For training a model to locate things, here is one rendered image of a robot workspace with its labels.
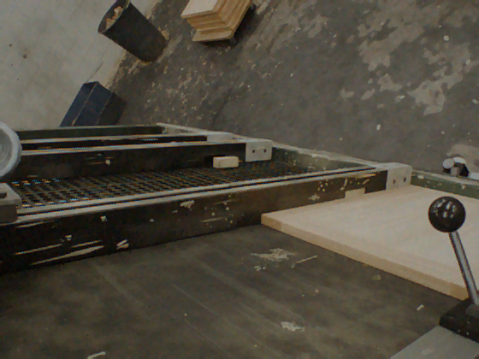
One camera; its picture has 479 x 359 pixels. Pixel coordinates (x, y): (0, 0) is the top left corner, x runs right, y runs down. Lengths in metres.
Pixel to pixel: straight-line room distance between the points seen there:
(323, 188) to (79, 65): 5.24
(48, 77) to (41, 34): 0.52
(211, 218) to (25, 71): 5.15
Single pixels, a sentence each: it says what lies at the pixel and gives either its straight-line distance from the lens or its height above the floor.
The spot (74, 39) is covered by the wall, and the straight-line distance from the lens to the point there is 6.01.
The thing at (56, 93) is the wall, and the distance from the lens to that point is 5.91.
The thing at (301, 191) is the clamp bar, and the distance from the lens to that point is 0.92.
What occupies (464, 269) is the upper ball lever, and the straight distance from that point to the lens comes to 0.48.
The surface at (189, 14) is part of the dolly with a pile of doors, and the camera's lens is 4.25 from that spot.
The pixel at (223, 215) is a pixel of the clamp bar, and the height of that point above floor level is 1.45.
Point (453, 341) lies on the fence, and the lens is 0.45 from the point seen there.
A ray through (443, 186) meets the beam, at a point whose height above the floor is 0.90.
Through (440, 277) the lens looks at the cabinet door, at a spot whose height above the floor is 1.36.
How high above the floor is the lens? 1.96
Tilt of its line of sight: 40 degrees down
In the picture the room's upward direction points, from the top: 55 degrees counter-clockwise
